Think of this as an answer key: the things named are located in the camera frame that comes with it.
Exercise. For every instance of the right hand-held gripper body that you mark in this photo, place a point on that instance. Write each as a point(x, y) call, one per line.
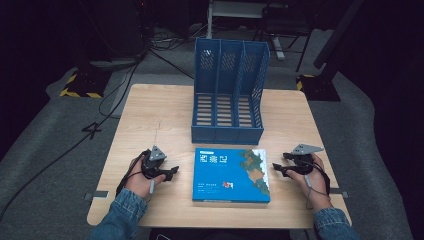
point(302, 163)

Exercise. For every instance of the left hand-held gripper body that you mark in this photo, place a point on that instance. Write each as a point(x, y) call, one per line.
point(151, 165)

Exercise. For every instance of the blue book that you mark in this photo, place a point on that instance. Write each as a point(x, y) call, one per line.
point(220, 176)

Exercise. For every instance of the person's left hand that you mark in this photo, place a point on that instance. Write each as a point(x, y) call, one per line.
point(140, 185)

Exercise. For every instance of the person's right hand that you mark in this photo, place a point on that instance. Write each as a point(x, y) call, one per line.
point(316, 186)

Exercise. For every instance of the blue plastic file rack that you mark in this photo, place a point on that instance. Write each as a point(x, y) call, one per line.
point(226, 131)

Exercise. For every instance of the yellow black striped stand base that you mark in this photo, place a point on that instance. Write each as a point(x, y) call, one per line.
point(316, 88)
point(81, 86)

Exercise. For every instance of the black slanted pole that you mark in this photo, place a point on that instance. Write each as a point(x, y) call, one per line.
point(338, 33)

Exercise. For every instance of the white metal stand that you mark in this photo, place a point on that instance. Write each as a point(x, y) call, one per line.
point(233, 10)

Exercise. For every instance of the grey metal table bracket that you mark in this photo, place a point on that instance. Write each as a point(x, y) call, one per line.
point(340, 193)
point(98, 194)

